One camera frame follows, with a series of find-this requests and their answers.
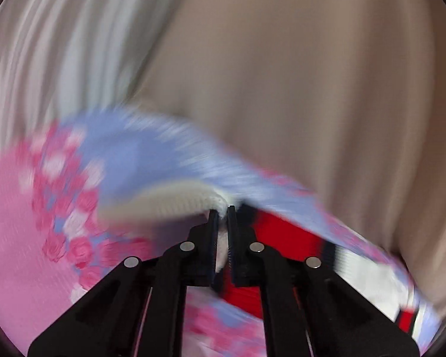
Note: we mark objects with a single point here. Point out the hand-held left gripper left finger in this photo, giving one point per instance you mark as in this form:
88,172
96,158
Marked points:
212,238

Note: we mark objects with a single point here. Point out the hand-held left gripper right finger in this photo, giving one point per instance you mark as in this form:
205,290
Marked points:
232,238

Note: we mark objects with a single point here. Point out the white knit sweater red trim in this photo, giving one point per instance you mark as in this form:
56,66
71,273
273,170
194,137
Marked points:
282,238

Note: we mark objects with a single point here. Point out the beige backdrop cloth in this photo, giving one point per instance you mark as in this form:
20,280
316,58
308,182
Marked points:
301,81

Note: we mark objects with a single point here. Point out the pink and blue floral blanket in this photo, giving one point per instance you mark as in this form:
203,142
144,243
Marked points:
18,238

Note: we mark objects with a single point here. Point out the white satin curtain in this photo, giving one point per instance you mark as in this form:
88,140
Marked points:
59,44

